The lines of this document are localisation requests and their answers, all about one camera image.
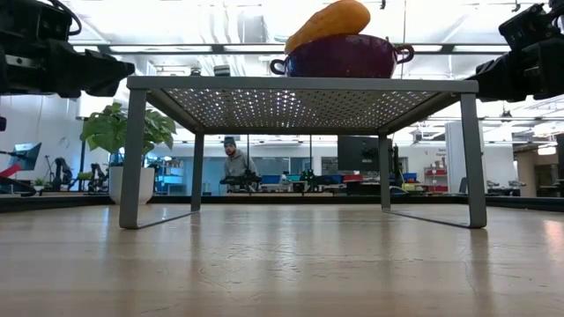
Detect purple metal colander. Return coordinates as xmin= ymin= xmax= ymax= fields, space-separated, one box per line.
xmin=269 ymin=33 xmax=416 ymax=79

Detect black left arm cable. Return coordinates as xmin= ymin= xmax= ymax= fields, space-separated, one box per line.
xmin=48 ymin=0 xmax=84 ymax=37

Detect black overhead crossbar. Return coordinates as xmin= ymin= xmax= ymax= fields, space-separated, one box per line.
xmin=72 ymin=42 xmax=512 ymax=55

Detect black aluminium table frame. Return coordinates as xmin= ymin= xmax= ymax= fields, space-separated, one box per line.
xmin=0 ymin=192 xmax=564 ymax=213

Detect small dark monitor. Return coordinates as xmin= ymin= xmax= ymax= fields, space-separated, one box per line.
xmin=8 ymin=142 xmax=43 ymax=172

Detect black monitor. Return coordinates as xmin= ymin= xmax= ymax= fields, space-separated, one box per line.
xmin=337 ymin=135 xmax=393 ymax=173

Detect small rack with red bins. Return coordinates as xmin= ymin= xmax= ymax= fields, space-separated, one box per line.
xmin=424 ymin=166 xmax=449 ymax=194

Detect white plant pot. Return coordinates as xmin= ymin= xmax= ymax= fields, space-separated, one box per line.
xmin=108 ymin=165 xmax=156 ymax=206

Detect person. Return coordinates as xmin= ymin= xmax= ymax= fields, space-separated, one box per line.
xmin=221 ymin=136 xmax=261 ymax=194

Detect green leafy plant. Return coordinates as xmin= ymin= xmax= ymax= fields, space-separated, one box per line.
xmin=80 ymin=102 xmax=177 ymax=167

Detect grey perforated metal shelf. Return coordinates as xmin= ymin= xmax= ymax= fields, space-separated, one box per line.
xmin=118 ymin=75 xmax=488 ymax=230

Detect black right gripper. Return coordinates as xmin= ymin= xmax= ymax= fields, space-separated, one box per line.
xmin=465 ymin=2 xmax=564 ymax=103

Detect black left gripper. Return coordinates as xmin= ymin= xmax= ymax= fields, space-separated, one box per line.
xmin=0 ymin=0 xmax=136 ymax=99

